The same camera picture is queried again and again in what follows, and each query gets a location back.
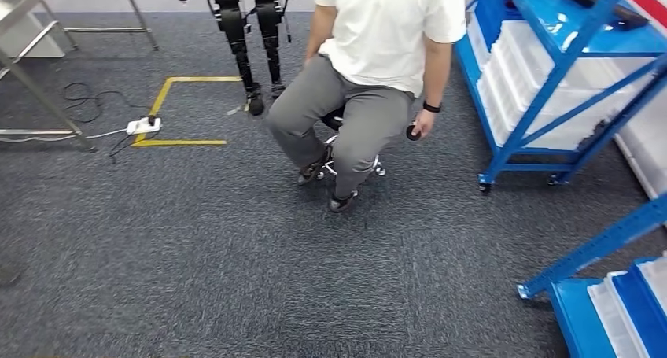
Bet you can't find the tangled black floor cable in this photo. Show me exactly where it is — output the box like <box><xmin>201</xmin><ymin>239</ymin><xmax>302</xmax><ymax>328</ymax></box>
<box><xmin>61</xmin><ymin>80</ymin><xmax>155</xmax><ymax>126</ymax></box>

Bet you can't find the white floor cable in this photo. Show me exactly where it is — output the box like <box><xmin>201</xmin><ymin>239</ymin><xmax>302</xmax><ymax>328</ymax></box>
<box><xmin>0</xmin><ymin>127</ymin><xmax>129</xmax><ymax>145</ymax></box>

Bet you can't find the blue plastic crate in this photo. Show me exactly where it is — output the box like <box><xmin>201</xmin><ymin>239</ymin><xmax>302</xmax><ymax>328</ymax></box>
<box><xmin>606</xmin><ymin>259</ymin><xmax>667</xmax><ymax>358</ymax></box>
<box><xmin>473</xmin><ymin>0</ymin><xmax>525</xmax><ymax>39</ymax></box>

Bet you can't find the white power strip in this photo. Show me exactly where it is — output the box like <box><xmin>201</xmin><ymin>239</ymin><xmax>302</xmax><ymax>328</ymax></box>
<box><xmin>126</xmin><ymin>116</ymin><xmax>163</xmax><ymax>136</ymax></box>

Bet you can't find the blue metal shelf rack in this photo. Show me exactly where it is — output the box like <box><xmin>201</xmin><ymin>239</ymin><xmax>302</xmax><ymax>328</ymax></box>
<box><xmin>454</xmin><ymin>0</ymin><xmax>667</xmax><ymax>194</ymax></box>
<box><xmin>517</xmin><ymin>191</ymin><xmax>667</xmax><ymax>358</ymax></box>

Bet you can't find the black power strip cable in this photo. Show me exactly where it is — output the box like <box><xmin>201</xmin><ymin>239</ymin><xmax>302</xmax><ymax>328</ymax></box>
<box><xmin>108</xmin><ymin>131</ymin><xmax>160</xmax><ymax>164</ymax></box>

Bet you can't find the red barrier belt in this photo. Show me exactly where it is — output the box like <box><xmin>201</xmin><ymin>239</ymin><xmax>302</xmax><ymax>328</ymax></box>
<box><xmin>625</xmin><ymin>0</ymin><xmax>667</xmax><ymax>29</ymax></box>

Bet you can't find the person's left hand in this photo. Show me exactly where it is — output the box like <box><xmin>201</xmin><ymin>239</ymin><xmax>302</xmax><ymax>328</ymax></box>
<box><xmin>409</xmin><ymin>109</ymin><xmax>438</xmax><ymax>141</ymax></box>

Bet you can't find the silver and black humanoid robot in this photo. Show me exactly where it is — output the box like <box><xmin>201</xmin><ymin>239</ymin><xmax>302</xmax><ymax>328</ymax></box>
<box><xmin>168</xmin><ymin>0</ymin><xmax>293</xmax><ymax>117</ymax></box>

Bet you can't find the yellow floor tape square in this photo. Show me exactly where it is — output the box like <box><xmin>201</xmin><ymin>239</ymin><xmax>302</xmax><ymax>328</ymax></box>
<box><xmin>130</xmin><ymin>76</ymin><xmax>243</xmax><ymax>148</ymax></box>

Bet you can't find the person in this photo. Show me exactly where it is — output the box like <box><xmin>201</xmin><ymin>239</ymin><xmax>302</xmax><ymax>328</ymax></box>
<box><xmin>265</xmin><ymin>0</ymin><xmax>468</xmax><ymax>214</ymax></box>

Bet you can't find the white cabinet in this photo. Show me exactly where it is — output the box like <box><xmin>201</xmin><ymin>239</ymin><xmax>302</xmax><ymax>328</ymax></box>
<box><xmin>0</xmin><ymin>12</ymin><xmax>67</xmax><ymax>60</ymax></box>

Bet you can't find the black wheeled stool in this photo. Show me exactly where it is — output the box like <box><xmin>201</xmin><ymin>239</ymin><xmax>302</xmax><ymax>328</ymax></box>
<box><xmin>314</xmin><ymin>105</ymin><xmax>388</xmax><ymax>182</ymax></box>

